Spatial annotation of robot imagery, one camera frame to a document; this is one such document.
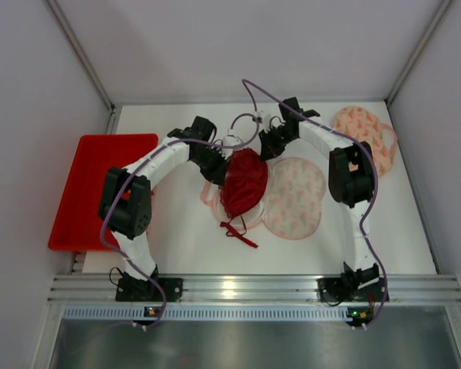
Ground dark red bra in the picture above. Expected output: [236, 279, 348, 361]
[220, 148, 269, 248]

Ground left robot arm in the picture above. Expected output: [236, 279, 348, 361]
[98, 116, 245, 294]

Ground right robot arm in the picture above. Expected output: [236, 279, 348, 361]
[259, 97, 385, 297]

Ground red plastic bin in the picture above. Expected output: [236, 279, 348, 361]
[48, 133, 158, 252]

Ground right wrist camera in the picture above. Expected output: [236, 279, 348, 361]
[252, 111, 272, 126]

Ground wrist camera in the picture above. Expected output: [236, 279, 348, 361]
[221, 135, 243, 159]
[252, 111, 272, 126]

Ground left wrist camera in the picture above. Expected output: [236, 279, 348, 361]
[221, 135, 243, 159]

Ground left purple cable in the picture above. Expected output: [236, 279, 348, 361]
[99, 113, 260, 328]

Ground purple cable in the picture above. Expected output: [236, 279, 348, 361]
[240, 78, 389, 327]
[99, 113, 260, 328]

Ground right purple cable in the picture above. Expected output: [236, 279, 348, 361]
[240, 78, 389, 327]

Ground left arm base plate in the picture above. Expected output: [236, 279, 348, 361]
[114, 275, 183, 302]

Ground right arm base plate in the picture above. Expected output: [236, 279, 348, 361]
[317, 278, 386, 306]

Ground left aluminium frame post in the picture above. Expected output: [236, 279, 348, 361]
[43, 0, 114, 111]

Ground aluminium frame post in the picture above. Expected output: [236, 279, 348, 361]
[384, 0, 456, 108]
[43, 0, 114, 111]

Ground aluminium front rail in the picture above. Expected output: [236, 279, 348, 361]
[47, 274, 461, 306]

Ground perforated cable duct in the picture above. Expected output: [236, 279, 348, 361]
[63, 305, 373, 321]

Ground right aluminium frame post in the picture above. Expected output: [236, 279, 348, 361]
[384, 0, 456, 108]

